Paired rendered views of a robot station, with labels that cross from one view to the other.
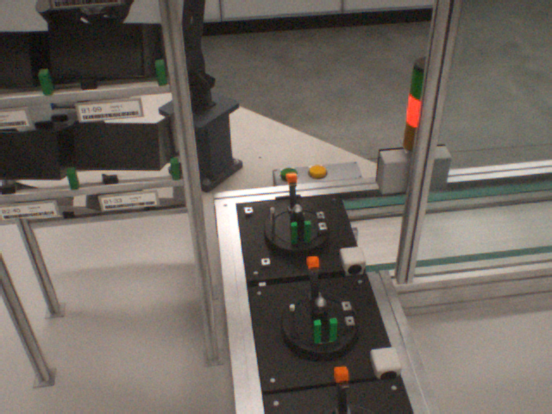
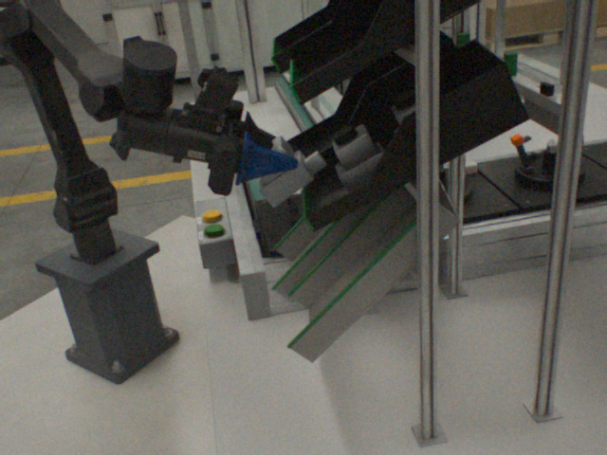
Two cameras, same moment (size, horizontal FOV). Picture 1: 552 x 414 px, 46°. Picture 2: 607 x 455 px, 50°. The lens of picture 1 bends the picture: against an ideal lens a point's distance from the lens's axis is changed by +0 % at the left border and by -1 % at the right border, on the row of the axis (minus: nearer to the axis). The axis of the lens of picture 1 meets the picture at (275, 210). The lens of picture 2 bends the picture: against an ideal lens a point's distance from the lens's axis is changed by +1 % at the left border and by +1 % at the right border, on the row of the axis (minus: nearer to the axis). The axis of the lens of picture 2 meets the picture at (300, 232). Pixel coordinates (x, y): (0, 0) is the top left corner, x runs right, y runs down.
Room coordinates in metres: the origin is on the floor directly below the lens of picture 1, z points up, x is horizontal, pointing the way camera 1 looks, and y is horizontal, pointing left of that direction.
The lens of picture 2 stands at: (1.06, 1.14, 1.56)
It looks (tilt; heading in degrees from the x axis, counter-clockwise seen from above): 28 degrees down; 269
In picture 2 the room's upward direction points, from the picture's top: 6 degrees counter-clockwise
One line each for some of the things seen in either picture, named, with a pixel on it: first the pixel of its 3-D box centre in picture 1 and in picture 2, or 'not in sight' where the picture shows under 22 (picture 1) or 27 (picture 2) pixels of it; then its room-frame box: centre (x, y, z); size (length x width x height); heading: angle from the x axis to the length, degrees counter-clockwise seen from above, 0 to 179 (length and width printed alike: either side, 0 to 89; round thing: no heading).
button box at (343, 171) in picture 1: (317, 183); (214, 230); (1.23, -0.10, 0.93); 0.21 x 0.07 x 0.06; 97
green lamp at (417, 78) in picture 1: (427, 80); not in sight; (0.91, -0.25, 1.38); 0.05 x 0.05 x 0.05
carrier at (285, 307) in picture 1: (320, 312); (438, 175); (0.75, -0.08, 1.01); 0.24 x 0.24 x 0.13; 7
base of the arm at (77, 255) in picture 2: (197, 95); (93, 236); (1.39, 0.19, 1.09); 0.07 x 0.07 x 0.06; 51
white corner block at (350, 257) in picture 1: (352, 261); not in sight; (0.92, -0.15, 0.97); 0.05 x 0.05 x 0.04; 7
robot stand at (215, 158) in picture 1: (202, 138); (111, 302); (1.39, 0.19, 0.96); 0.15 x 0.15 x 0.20; 51
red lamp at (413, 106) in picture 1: (423, 108); not in sight; (0.91, -0.25, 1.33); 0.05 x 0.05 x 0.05
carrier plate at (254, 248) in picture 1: (297, 237); (319, 218); (1.01, -0.04, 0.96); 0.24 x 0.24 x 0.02; 7
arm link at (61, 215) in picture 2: (194, 74); (86, 204); (1.38, 0.19, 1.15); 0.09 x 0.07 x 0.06; 39
